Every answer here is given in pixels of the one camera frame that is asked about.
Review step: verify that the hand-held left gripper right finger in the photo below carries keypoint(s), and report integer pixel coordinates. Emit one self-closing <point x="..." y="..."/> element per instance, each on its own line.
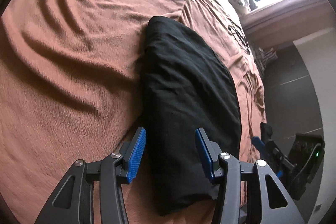
<point x="203" y="155"/>

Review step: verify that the brown blanket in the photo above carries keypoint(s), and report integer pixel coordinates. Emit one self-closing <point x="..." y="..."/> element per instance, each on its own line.
<point x="65" y="69"/>

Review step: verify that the black pants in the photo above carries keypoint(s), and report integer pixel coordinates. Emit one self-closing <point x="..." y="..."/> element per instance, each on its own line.
<point x="183" y="82"/>

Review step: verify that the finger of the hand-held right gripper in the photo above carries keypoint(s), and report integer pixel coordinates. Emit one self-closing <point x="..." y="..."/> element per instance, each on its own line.
<point x="266" y="133"/>
<point x="258" y="144"/>

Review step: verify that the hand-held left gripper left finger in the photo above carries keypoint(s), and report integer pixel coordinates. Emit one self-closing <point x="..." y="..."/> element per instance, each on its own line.
<point x="135" y="155"/>

